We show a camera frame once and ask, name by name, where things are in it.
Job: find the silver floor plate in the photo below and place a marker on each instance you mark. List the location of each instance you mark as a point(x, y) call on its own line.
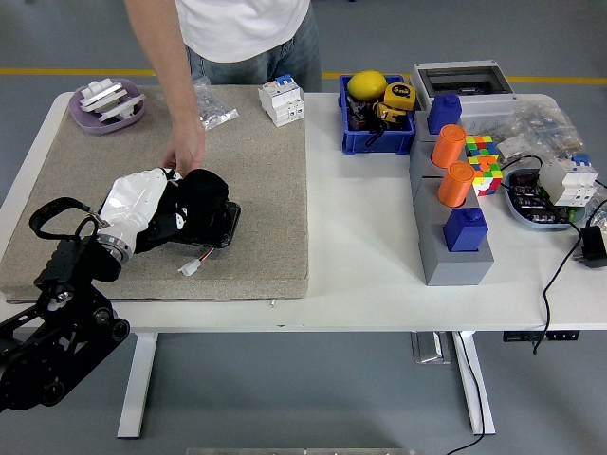
point(429, 348)

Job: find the yellow tape measure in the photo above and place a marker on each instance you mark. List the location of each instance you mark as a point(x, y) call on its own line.
point(391, 115)
point(399, 95)

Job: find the person's right hand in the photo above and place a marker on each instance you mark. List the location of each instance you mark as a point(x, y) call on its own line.
point(187, 147)

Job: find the white plastic clip part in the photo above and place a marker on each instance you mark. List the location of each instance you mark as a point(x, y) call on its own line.
point(124, 106)
point(99, 92)

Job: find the purple plastic tray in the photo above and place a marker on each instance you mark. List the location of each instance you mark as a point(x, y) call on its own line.
point(85, 121)

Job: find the clear bag with coil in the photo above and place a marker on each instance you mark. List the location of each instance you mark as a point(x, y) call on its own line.
point(600, 213)

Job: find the black table control panel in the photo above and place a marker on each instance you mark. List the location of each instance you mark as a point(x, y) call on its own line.
point(540, 336)

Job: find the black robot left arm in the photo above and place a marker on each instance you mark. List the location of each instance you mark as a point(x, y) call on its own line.
point(71, 332)

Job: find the yellow ball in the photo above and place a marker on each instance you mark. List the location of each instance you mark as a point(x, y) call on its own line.
point(366, 85)

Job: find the dark brown relay module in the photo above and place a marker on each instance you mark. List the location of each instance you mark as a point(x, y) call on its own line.
point(525, 180)

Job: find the white circuit breaker blue switch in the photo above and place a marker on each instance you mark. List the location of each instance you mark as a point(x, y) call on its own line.
point(282, 102)
point(566, 182)

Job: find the orange cylinder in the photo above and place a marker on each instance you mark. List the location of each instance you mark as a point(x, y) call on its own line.
point(448, 147)
point(455, 185)

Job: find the light blue tray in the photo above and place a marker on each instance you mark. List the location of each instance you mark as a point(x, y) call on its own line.
point(526, 222)

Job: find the clear bag of metal screws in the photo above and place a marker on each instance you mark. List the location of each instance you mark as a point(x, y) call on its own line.
point(215, 111)

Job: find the grey block holder base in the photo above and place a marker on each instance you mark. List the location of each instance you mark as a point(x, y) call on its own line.
point(455, 270)

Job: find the grey electrical enclosure box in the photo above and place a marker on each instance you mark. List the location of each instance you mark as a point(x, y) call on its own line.
point(488, 106)

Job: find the white table leg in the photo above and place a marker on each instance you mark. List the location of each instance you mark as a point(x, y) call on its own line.
point(474, 379)
point(137, 379)

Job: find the grey-brown mat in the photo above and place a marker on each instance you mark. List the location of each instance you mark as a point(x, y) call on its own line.
point(265, 189)

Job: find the person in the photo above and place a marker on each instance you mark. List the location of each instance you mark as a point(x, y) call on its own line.
point(237, 28)

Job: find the blue plastic bin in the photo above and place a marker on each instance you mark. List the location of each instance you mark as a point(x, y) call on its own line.
point(379, 142)

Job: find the colourful puzzle cube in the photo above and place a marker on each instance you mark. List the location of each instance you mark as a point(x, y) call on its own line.
point(488, 177)
point(483, 146)

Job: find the person's right forearm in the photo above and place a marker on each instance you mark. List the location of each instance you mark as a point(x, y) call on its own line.
point(168, 71)

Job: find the black terminal strip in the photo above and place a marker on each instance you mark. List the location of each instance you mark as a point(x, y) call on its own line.
point(536, 204)

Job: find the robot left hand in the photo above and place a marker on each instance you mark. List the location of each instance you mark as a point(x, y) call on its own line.
point(133, 199)

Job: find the glossy black panel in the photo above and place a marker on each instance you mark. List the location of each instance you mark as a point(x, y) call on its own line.
point(223, 232)

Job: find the blue square block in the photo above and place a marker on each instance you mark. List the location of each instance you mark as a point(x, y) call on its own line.
point(443, 114)
point(465, 232)

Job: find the black power adapter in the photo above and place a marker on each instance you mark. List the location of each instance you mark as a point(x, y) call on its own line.
point(594, 246)

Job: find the clear bag of parts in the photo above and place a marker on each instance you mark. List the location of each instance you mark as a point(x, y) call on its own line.
point(545, 125)

